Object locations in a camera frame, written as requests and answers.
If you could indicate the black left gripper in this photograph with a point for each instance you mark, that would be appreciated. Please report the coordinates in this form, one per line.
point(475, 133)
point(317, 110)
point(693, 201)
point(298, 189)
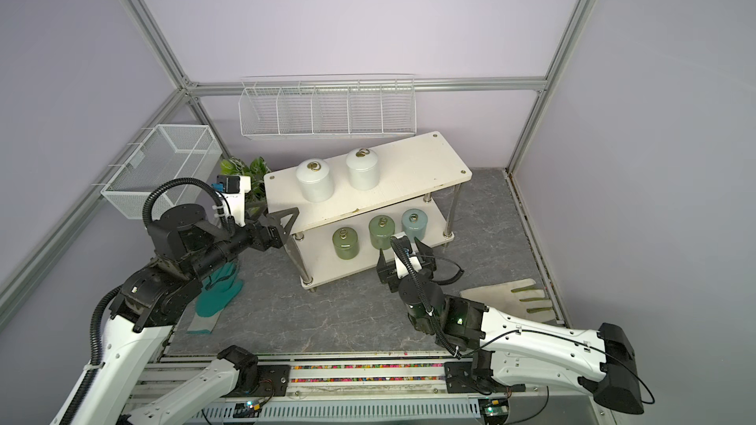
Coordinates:
point(278, 237)

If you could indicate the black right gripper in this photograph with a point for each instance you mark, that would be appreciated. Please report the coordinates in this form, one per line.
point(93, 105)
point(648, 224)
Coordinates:
point(385, 277)

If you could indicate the white tea canister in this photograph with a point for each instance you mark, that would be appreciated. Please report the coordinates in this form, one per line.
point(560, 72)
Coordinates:
point(315, 180)
point(363, 169)

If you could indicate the large blue-grey tea canister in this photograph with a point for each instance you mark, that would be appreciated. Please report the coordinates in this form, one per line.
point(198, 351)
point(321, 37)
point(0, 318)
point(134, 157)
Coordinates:
point(401, 246)

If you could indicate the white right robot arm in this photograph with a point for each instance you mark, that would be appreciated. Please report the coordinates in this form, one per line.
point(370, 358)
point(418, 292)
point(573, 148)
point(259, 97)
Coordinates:
point(500, 351)

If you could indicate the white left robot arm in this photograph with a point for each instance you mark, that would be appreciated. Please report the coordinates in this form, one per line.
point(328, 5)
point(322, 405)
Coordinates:
point(195, 234)

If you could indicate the small blue tea canister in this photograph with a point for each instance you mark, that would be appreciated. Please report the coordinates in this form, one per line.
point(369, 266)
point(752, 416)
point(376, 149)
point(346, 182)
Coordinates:
point(414, 224)

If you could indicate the light green tea canister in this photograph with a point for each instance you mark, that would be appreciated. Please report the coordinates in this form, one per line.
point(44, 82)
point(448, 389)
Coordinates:
point(381, 229)

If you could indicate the dark green tea canister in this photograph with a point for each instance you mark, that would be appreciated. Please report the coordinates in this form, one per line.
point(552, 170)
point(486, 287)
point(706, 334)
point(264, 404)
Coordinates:
point(346, 243)

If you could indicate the white two-tier shelf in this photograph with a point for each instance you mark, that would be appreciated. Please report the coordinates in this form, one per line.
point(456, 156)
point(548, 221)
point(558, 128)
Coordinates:
point(411, 171)

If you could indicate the green artificial plant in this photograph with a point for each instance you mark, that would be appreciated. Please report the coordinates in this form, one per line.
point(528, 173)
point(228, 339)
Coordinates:
point(256, 171)

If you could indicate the green rubber glove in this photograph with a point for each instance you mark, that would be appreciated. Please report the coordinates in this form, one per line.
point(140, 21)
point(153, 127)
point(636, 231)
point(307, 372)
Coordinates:
point(218, 291)

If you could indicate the beige work glove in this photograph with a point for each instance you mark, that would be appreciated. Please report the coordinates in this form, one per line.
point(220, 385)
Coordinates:
point(523, 299)

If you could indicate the white mesh side basket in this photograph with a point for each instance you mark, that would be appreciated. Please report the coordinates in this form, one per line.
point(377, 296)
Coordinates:
point(168, 152)

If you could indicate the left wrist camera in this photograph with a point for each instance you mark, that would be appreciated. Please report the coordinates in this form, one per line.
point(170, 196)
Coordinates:
point(234, 189)

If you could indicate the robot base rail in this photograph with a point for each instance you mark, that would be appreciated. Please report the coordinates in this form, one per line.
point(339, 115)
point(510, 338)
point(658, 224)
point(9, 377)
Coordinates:
point(393, 390)

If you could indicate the aluminium frame of enclosure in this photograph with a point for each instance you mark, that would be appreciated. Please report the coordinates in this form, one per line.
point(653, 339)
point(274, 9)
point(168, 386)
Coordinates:
point(19, 287)

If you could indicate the long white wire basket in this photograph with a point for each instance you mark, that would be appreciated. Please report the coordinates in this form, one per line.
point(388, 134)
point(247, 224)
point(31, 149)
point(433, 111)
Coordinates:
point(328, 106)

